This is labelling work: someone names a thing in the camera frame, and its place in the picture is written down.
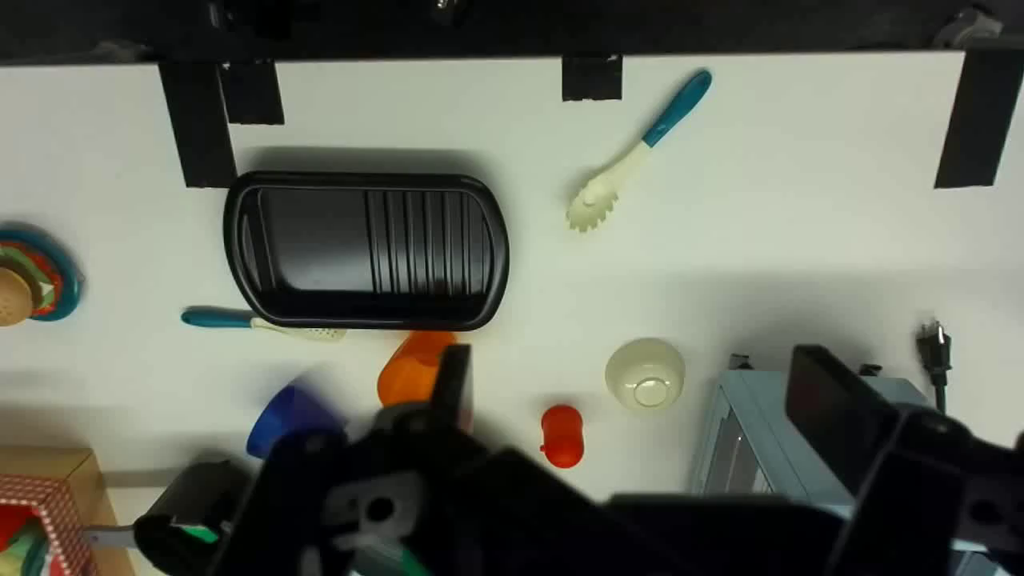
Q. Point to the black pot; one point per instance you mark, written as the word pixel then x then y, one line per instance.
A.
pixel 195 498

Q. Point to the small red plastic cup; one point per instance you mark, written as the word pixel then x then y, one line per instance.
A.
pixel 560 435

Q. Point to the black ribbed plastic tray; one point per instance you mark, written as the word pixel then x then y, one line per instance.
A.
pixel 320 250

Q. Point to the dark blue plastic cup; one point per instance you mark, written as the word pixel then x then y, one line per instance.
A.
pixel 290 418

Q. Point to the orange plastic cup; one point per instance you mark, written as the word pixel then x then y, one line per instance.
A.
pixel 412 370

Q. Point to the long black tape strip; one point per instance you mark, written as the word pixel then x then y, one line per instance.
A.
pixel 198 122

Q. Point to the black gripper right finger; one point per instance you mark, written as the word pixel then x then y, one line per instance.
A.
pixel 837 410

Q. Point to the brown cardboard box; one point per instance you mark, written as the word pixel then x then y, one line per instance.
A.
pixel 65 466

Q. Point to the black power plug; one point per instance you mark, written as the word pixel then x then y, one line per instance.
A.
pixel 936 345

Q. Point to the toy burger stack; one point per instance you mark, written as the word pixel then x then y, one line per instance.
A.
pixel 32 278

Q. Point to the wide black tape strip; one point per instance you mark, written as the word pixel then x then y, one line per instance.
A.
pixel 977 117

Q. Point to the red white checkered box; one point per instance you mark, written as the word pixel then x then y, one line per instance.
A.
pixel 35 512

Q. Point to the small white bowl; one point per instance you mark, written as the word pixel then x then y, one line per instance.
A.
pixel 644 373

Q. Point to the small black tape strip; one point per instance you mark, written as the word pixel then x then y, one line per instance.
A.
pixel 594 77

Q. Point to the light blue toaster oven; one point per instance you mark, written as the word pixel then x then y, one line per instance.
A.
pixel 748 435

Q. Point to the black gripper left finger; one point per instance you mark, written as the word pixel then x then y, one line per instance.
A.
pixel 452 387

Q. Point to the short black tape strip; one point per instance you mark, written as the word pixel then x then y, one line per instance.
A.
pixel 256 90

